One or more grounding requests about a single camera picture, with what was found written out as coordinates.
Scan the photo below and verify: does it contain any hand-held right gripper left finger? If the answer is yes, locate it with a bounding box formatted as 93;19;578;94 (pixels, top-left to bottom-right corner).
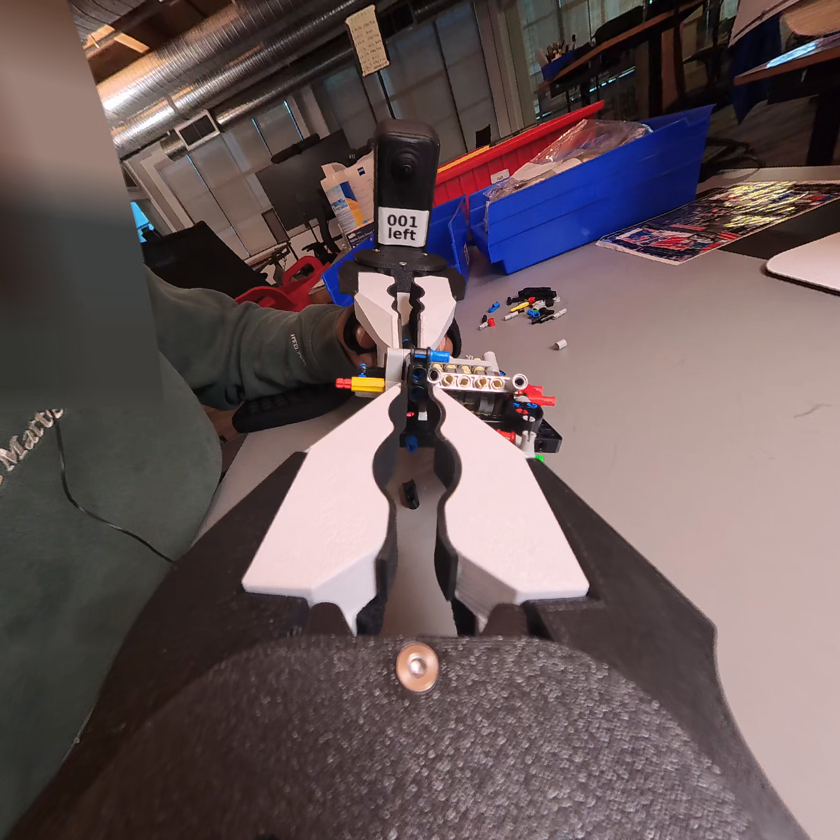
241;386;401;634

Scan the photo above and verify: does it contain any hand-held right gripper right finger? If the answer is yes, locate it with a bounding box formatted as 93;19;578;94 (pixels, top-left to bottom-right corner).
433;389;591;635

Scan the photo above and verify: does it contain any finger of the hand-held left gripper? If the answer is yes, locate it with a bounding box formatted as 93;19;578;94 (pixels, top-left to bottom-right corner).
353;270;404;362
410;274;456;354

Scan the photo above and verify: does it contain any multicoloured lego engine model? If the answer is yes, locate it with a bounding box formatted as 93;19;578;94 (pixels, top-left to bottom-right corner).
336;348;564;463

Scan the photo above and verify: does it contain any person's left forearm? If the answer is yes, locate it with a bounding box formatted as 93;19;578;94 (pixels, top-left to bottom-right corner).
144;266;358;411

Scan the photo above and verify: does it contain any pile of loose lego pieces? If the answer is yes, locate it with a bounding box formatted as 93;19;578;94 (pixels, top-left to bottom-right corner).
478;287;568;330

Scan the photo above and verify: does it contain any person's left hand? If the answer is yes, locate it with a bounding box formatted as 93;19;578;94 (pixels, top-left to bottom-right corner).
336;306;386;370

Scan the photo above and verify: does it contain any small blue storage bin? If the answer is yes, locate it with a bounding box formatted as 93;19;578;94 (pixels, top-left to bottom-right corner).
322;193;471;308

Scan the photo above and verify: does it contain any red plastic container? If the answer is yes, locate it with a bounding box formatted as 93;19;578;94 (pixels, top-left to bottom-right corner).
235;256;332;312

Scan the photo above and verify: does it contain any black monitor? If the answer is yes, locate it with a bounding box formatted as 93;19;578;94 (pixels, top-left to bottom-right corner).
255;130;355;227

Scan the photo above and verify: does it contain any red storage bin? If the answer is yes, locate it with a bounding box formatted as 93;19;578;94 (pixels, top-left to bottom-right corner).
433;101;606;207

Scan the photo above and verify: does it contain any black padded armrest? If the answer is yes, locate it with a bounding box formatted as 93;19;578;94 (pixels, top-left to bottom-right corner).
233;384;352;434

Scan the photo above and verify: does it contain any paper note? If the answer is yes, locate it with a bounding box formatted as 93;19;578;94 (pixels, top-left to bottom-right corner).
346;5;391;78

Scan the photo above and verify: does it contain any crumpled plastic bag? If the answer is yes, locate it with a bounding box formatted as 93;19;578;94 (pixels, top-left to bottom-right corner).
486;118;654;201

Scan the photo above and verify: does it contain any large blue storage bin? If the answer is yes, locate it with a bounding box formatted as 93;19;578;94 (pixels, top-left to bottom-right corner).
486;105;715;275

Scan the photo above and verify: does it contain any black office chair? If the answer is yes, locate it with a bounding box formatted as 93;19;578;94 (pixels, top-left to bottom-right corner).
141;222;269;298

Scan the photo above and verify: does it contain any blue pen cup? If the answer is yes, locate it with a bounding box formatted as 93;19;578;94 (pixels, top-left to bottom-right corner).
538;39;580;83

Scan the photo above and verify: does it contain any wooden standing desk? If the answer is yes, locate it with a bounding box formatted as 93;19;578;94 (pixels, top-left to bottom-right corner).
537;0;710;119

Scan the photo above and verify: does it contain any person's torso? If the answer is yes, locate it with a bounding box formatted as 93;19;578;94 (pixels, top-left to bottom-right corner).
0;357;223;818

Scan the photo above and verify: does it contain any printed instruction booklet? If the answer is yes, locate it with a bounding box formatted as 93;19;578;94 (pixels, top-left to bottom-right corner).
596;182;840;265

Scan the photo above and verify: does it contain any black desk mat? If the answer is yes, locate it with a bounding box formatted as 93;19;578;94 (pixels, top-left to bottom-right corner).
718;196;840;261

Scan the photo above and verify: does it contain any wooden side table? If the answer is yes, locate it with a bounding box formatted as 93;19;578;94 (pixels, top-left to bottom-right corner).
734;33;840;165

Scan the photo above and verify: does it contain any thin black cable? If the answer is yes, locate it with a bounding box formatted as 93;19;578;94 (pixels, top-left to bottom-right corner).
56;420;175;564

